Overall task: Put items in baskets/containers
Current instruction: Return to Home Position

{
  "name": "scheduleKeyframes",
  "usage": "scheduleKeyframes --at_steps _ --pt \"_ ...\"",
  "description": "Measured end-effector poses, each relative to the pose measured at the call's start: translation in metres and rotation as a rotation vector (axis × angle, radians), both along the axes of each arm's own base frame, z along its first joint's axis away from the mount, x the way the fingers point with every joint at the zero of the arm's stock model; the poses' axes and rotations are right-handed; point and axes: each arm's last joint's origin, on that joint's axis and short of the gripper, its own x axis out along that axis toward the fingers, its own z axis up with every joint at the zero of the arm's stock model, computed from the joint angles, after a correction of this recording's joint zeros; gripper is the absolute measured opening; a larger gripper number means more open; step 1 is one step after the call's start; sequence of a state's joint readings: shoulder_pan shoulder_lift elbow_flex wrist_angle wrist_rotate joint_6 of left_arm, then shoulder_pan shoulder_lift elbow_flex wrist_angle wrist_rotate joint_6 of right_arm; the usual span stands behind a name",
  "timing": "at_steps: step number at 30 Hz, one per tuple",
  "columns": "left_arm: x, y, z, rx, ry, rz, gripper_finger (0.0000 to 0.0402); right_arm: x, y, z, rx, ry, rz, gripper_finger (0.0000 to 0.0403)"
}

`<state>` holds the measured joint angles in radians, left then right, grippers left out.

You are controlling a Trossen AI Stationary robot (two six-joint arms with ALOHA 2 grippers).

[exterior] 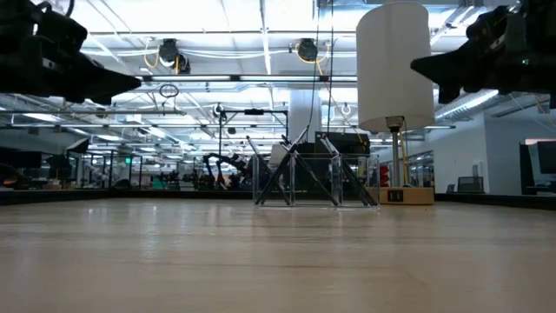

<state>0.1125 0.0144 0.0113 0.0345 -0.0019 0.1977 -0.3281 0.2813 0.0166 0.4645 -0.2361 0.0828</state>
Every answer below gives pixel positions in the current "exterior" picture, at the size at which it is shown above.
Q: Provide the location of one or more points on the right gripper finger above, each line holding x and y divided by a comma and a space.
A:
438, 67
449, 93

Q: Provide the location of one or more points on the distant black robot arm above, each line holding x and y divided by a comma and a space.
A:
221, 167

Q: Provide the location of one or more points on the white table lamp wooden base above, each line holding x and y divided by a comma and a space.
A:
393, 65

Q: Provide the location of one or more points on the black mesh basket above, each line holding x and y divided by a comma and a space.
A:
470, 184

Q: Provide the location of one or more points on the red object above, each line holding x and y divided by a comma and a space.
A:
385, 176

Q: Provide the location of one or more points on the clear plastic container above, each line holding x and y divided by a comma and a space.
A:
315, 180

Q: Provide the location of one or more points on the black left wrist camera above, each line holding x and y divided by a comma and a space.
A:
61, 30

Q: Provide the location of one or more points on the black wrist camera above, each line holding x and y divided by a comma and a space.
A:
493, 24
61, 30

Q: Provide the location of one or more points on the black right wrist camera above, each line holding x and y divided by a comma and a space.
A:
493, 24

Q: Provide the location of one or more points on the dark screen at wall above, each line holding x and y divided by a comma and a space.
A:
540, 167

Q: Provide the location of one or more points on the black overhead rig frame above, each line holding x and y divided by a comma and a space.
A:
254, 112

